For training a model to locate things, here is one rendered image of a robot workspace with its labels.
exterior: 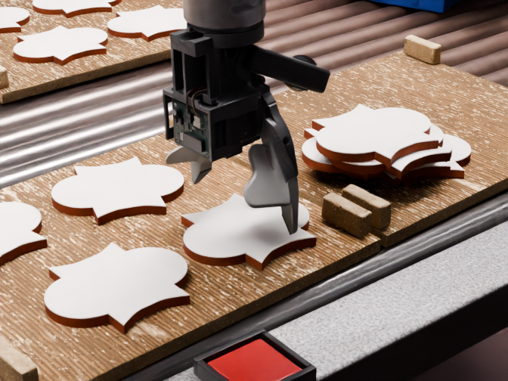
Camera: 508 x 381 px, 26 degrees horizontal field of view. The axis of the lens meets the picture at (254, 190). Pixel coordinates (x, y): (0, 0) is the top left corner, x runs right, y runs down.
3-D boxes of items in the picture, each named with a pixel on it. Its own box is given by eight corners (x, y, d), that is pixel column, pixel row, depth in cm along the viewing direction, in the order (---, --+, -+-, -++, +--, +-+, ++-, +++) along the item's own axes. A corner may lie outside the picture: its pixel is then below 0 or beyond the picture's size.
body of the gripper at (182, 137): (163, 144, 106) (156, 25, 100) (231, 119, 111) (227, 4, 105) (214, 170, 101) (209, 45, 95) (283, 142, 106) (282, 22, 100)
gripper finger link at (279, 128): (266, 190, 106) (230, 108, 106) (280, 184, 107) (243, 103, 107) (293, 177, 102) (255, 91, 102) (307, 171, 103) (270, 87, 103)
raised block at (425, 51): (441, 63, 155) (443, 44, 153) (432, 66, 154) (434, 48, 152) (410, 51, 159) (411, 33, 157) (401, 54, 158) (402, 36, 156)
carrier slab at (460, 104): (612, 137, 137) (614, 125, 136) (386, 249, 113) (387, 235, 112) (403, 59, 160) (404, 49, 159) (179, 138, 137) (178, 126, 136)
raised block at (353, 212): (373, 234, 113) (374, 211, 111) (360, 240, 112) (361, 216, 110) (332, 212, 117) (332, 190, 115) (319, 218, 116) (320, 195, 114)
